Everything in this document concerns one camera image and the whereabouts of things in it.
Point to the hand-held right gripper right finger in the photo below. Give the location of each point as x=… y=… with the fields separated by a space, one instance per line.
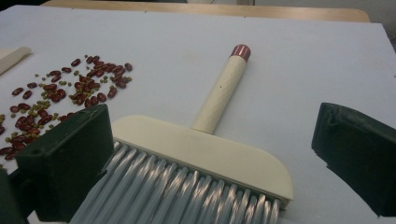
x=358 y=155

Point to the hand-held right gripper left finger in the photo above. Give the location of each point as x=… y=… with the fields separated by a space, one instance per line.
x=68 y=155

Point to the cream plastic dustpan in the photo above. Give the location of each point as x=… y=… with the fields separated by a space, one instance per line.
x=12 y=57

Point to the cream brush with grey bristles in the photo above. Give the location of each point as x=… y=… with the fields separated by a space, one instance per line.
x=202 y=146

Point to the pile of red beans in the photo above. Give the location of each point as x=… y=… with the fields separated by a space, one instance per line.
x=112 y=92

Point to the light wooden table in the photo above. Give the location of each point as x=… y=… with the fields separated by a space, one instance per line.
x=218 y=9

